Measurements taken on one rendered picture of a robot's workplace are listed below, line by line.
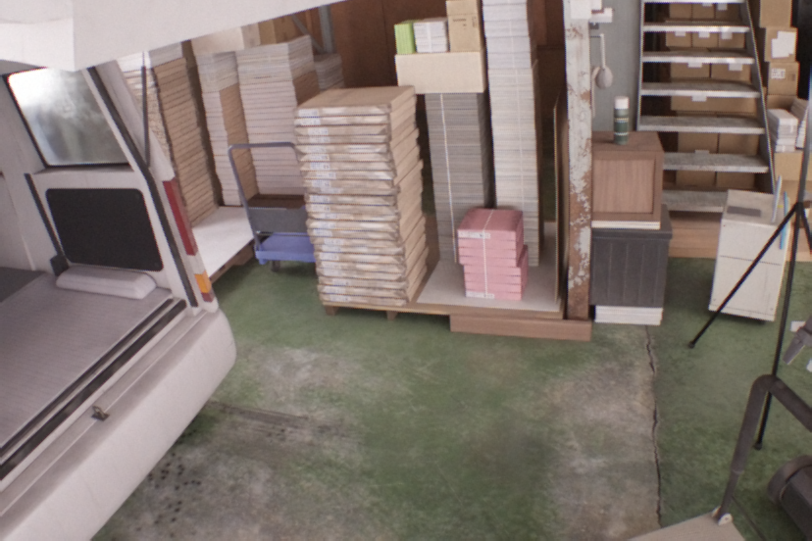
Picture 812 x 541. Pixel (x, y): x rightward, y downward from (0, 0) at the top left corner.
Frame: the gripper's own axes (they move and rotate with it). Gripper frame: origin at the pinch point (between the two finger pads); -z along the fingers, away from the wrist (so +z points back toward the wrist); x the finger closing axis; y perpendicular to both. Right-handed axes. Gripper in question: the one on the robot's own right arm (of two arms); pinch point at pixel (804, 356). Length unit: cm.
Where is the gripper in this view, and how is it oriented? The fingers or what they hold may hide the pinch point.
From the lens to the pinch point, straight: 156.9
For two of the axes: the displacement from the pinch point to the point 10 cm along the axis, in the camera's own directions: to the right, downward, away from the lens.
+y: 1.4, 3.9, -9.1
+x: -9.1, -3.1, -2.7
